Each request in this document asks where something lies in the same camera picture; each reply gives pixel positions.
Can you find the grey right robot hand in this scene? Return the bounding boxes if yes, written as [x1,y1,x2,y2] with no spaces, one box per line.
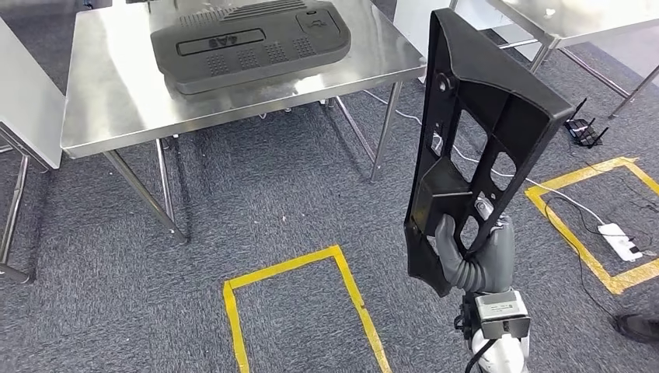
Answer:
[434,194,516,295]

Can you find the black foam engine cover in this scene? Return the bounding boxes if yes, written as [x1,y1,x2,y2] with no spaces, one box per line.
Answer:
[149,0,353,97]

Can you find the black wifi router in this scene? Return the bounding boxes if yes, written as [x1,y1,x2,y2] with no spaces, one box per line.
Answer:
[563,97,610,150]

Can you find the white power cable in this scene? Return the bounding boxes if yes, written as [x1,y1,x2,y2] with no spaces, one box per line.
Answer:
[362,89,607,228]

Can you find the black plastic frame part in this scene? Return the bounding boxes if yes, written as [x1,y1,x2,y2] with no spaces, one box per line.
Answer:
[403,7,576,299]

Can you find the yellow floor tape square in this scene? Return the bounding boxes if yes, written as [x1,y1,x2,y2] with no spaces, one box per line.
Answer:
[222,244,394,373]
[524,156,659,296]

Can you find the black floor cable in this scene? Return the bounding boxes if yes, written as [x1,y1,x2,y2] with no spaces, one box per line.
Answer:
[542,194,659,321]

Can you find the steel workbench table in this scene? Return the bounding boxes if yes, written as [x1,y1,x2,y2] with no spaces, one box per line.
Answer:
[60,0,429,244]

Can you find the white power strip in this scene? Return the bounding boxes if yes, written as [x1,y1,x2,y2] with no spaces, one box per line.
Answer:
[596,221,645,263]

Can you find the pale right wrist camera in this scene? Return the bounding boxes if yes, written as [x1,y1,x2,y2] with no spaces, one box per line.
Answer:
[472,290,532,341]

